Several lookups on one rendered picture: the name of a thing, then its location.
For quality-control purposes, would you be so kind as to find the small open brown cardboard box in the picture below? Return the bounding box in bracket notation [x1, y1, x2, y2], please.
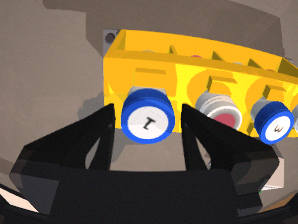
[261, 194, 294, 212]

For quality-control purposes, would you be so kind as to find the blue screw cap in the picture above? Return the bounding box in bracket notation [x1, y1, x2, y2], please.
[254, 101, 294, 144]
[120, 88, 176, 144]

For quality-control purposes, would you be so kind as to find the white key housing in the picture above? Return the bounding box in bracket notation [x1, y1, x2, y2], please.
[262, 144, 284, 190]

